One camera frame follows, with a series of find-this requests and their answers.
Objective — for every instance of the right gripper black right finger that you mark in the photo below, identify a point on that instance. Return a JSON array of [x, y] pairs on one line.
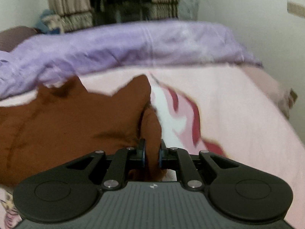
[[179, 160]]

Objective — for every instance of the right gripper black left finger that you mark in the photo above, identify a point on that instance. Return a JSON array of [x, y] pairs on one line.
[[121, 163]]

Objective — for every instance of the brown padded jacket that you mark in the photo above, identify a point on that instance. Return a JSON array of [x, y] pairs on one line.
[[67, 122]]

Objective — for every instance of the blue and beige clothes pile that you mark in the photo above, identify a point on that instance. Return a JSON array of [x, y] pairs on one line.
[[49, 23]]

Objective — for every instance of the mauve bed sheet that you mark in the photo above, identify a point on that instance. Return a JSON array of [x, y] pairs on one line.
[[273, 89]]

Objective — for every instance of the purple quilt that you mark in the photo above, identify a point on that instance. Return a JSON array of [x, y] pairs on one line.
[[44, 59]]

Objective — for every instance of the mauve quilted headboard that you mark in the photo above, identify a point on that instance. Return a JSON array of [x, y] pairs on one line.
[[12, 37]]

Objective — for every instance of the left beige patterned curtain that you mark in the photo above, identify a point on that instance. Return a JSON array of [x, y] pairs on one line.
[[71, 15]]

